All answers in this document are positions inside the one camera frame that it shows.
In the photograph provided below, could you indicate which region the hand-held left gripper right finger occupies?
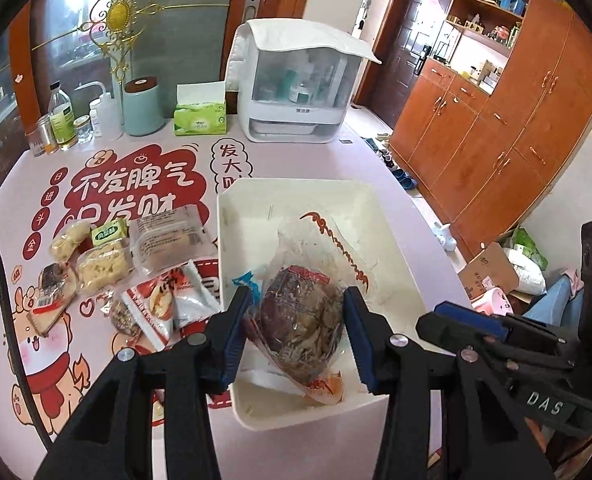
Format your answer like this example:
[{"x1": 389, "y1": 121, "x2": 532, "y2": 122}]
[{"x1": 343, "y1": 285, "x2": 546, "y2": 480}]

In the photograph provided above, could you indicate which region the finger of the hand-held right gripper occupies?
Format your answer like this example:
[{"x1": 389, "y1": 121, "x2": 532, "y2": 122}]
[
  {"x1": 415, "y1": 311, "x2": 527, "y2": 387},
  {"x1": 433, "y1": 301, "x2": 561, "y2": 348}
]

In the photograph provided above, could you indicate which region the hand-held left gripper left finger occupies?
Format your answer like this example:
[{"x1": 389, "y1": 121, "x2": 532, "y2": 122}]
[{"x1": 35, "y1": 286, "x2": 254, "y2": 480}]

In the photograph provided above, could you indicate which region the white red-edged snack packet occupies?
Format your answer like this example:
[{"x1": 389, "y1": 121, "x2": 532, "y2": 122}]
[{"x1": 172, "y1": 259, "x2": 223, "y2": 330}]

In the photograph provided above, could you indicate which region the clear bag of brown snack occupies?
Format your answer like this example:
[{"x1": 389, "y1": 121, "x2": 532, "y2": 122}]
[{"x1": 232, "y1": 211, "x2": 377, "y2": 406}]

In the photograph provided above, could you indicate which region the red white pictured snack packet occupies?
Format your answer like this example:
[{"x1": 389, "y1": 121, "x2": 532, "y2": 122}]
[{"x1": 120, "y1": 270, "x2": 177, "y2": 352}]

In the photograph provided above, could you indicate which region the white plastic tray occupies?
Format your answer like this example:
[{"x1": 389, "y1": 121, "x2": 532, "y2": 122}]
[{"x1": 216, "y1": 177, "x2": 474, "y2": 432}]

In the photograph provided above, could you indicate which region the clear packet of pale bread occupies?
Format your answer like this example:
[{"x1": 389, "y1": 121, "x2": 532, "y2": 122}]
[{"x1": 128, "y1": 205, "x2": 217, "y2": 277}]

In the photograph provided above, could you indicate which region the yellow crumbly snack packet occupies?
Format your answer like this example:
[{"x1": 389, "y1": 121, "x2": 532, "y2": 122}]
[{"x1": 75, "y1": 241, "x2": 135, "y2": 294}]

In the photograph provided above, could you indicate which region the small green yellow snack packet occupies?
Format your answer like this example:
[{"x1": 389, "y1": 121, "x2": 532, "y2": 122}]
[{"x1": 91, "y1": 219, "x2": 129, "y2": 247}]

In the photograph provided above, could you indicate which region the pink plastic item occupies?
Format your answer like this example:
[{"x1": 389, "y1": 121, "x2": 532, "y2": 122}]
[{"x1": 470, "y1": 287, "x2": 510, "y2": 317}]

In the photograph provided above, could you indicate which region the cardboard box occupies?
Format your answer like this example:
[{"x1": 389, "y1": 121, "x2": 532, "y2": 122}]
[{"x1": 457, "y1": 242, "x2": 520, "y2": 307}]

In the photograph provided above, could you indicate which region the white plastic bag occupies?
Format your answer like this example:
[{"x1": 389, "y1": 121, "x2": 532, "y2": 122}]
[{"x1": 504, "y1": 229, "x2": 549, "y2": 295}]

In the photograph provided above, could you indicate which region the white ceramic figure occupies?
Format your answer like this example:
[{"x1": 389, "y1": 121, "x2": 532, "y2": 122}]
[{"x1": 433, "y1": 220, "x2": 457, "y2": 252}]

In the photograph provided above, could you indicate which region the person's leg in jeans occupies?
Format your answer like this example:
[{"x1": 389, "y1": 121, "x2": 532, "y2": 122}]
[{"x1": 522, "y1": 276, "x2": 585, "y2": 330}]

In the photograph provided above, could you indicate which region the clear nut bar packet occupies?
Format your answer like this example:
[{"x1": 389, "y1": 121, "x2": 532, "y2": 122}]
[{"x1": 107, "y1": 299, "x2": 143, "y2": 337}]

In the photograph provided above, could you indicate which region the row of shoes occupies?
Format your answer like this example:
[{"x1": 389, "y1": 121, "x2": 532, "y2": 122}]
[{"x1": 362, "y1": 131, "x2": 419, "y2": 191}]

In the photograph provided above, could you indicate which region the orange wooden cabinet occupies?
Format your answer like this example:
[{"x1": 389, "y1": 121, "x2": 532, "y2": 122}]
[{"x1": 388, "y1": 0, "x2": 592, "y2": 262}]

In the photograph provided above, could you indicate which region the brown cake slice packet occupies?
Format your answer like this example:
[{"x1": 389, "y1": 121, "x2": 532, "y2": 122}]
[{"x1": 22, "y1": 262, "x2": 80, "y2": 339}]

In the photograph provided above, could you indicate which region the round puffed pastry packet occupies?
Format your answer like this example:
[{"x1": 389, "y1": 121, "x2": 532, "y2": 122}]
[{"x1": 50, "y1": 221, "x2": 95, "y2": 262}]

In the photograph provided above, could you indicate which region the printed pink tablecloth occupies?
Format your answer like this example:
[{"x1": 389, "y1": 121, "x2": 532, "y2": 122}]
[{"x1": 0, "y1": 110, "x2": 476, "y2": 480}]

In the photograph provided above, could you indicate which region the green tissue pack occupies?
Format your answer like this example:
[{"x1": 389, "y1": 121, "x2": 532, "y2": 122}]
[{"x1": 173, "y1": 82, "x2": 227, "y2": 137}]

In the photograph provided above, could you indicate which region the mint canister with brown lid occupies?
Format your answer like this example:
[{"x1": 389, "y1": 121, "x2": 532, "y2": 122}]
[{"x1": 122, "y1": 77, "x2": 166, "y2": 137}]

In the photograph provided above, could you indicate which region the white squeeze bottle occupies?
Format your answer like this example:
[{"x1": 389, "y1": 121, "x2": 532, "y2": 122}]
[{"x1": 75, "y1": 81, "x2": 125, "y2": 140}]

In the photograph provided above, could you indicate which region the small glass jar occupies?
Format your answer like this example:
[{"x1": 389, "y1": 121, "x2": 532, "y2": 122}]
[{"x1": 73, "y1": 115, "x2": 95, "y2": 146}]

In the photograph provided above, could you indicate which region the white covered storage box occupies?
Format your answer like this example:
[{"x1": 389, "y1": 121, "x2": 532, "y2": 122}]
[{"x1": 224, "y1": 18, "x2": 383, "y2": 144}]

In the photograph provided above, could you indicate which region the small white pill bottle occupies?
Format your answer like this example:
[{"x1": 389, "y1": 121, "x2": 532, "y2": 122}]
[{"x1": 88, "y1": 100, "x2": 103, "y2": 139}]

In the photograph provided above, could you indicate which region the glass bottle with green label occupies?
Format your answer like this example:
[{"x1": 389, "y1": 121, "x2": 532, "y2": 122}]
[{"x1": 49, "y1": 82, "x2": 77, "y2": 152}]

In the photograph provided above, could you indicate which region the metal tin can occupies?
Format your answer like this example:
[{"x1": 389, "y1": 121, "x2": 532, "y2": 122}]
[{"x1": 25, "y1": 114, "x2": 58, "y2": 157}]

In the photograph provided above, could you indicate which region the dark brown door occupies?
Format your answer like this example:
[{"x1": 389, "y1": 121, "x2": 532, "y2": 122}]
[{"x1": 375, "y1": 0, "x2": 460, "y2": 130}]

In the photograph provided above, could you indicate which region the glass door with gold ornament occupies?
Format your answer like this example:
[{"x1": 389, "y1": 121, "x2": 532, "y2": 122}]
[{"x1": 23, "y1": 0, "x2": 279, "y2": 126}]

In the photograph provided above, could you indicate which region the black cable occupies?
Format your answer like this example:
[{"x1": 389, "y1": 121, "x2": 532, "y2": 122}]
[{"x1": 0, "y1": 219, "x2": 53, "y2": 443}]

